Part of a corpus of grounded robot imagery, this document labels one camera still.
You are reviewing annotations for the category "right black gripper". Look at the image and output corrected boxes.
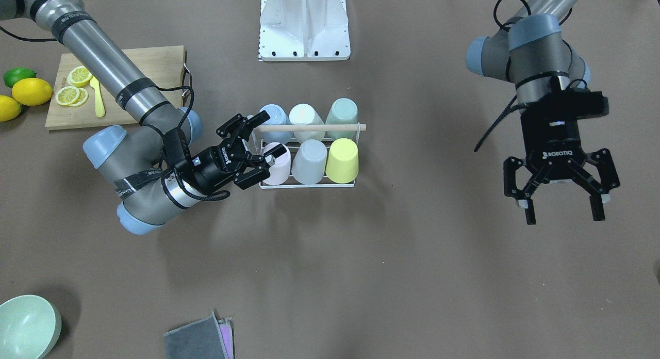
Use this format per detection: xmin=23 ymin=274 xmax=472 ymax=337
xmin=173 ymin=113 xmax=287 ymax=194

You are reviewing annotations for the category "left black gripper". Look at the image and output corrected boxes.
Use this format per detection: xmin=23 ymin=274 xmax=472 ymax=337
xmin=503 ymin=88 xmax=620 ymax=225

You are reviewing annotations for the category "pink plastic cup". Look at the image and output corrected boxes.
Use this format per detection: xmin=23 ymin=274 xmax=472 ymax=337
xmin=261 ymin=146 xmax=291 ymax=185

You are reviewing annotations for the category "green plastic cup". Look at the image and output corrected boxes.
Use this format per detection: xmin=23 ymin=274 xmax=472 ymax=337
xmin=325 ymin=98 xmax=358 ymax=139

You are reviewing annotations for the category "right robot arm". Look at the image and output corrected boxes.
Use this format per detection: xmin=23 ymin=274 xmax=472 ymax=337
xmin=2 ymin=0 xmax=286 ymax=235

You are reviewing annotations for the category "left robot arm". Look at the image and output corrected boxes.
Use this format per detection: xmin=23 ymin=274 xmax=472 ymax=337
xmin=465 ymin=0 xmax=620 ymax=225

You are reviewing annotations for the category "light blue plastic cup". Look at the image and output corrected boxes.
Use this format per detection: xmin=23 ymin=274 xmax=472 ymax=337
xmin=261 ymin=104 xmax=294 ymax=144

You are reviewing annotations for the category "grey plastic cup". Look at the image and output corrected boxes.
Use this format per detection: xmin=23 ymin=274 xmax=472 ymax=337
xmin=291 ymin=139 xmax=327 ymax=185

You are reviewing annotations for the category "white plastic cup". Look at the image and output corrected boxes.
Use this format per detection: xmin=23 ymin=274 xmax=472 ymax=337
xmin=288 ymin=104 xmax=325 ymax=143

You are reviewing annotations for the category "yellow plastic cup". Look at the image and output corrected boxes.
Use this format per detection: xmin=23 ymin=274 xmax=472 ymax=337
xmin=325 ymin=138 xmax=359 ymax=184

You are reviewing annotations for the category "wooden cutting board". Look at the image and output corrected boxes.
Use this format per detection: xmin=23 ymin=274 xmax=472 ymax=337
xmin=45 ymin=45 xmax=186 ymax=129

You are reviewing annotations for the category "yellow plastic knife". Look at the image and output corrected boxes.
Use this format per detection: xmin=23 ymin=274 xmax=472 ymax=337
xmin=89 ymin=75 xmax=106 ymax=118

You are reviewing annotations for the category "lemon slice upper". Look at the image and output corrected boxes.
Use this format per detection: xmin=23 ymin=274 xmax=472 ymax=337
xmin=66 ymin=66 xmax=93 ymax=87

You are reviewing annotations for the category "lemon slice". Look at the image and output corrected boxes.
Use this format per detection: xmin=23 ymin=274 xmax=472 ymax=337
xmin=66 ymin=66 xmax=93 ymax=87
xmin=55 ymin=86 xmax=89 ymax=107

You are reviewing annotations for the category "lemon slice lower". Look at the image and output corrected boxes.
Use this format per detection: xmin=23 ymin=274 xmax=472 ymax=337
xmin=55 ymin=86 xmax=89 ymax=107

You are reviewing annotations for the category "grey folded cloth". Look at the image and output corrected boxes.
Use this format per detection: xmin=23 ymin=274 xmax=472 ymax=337
xmin=163 ymin=314 xmax=235 ymax=358

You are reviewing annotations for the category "whole yellow lemon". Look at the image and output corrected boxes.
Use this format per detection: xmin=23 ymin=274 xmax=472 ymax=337
xmin=11 ymin=78 xmax=53 ymax=107

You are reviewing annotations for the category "green lime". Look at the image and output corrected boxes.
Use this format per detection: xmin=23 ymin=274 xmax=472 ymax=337
xmin=3 ymin=66 xmax=36 ymax=88

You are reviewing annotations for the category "light green bowl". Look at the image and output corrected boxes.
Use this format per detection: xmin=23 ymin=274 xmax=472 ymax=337
xmin=1 ymin=294 xmax=62 ymax=358

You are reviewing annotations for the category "white wire cup holder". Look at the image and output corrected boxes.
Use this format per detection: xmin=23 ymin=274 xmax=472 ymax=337
xmin=252 ymin=123 xmax=366 ymax=189

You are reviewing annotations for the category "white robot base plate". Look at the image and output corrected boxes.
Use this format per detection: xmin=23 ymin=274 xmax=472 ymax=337
xmin=258 ymin=0 xmax=351 ymax=61

